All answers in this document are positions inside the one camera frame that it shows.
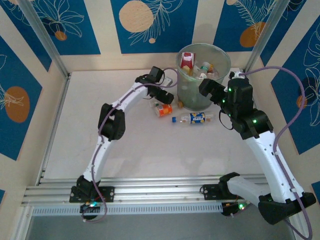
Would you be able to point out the small clear plastic bottle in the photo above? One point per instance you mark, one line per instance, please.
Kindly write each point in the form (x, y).
(155, 103)

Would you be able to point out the clear bottle orange label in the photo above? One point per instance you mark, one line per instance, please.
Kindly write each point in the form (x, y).
(165, 110)

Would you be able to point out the peach brown bottle cream cap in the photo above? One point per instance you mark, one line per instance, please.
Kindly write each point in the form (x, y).
(213, 73)

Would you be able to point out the clear bottle blue Pepsi label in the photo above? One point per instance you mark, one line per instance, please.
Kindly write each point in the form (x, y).
(197, 118)

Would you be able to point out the brown bottle yellow red label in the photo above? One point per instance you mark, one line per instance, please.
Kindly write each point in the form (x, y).
(187, 60)

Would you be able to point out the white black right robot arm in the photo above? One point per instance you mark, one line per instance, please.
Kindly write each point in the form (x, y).
(272, 165)

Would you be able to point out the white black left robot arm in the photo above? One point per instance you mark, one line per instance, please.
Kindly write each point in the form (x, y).
(100, 155)

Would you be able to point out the translucent grey waste bin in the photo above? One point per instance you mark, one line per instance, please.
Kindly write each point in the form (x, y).
(192, 97)

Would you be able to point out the right control board green light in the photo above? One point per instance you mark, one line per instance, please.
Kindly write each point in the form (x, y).
(238, 206)

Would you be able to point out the control board green light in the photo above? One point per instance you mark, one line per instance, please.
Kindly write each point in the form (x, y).
(91, 204)
(238, 206)

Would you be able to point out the left control board green light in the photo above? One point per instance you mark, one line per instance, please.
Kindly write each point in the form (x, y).
(91, 204)

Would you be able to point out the aluminium right frame post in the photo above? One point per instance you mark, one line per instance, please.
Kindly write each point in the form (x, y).
(265, 32)

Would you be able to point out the aluminium frame post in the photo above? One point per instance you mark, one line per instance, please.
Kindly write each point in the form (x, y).
(45, 37)
(265, 32)

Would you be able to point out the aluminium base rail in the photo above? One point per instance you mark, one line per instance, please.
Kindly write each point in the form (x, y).
(160, 192)

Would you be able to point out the aluminium left side rail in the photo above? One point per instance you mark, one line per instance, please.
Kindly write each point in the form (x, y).
(57, 120)

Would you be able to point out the aluminium left frame post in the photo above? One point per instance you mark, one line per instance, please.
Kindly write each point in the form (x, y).
(45, 37)

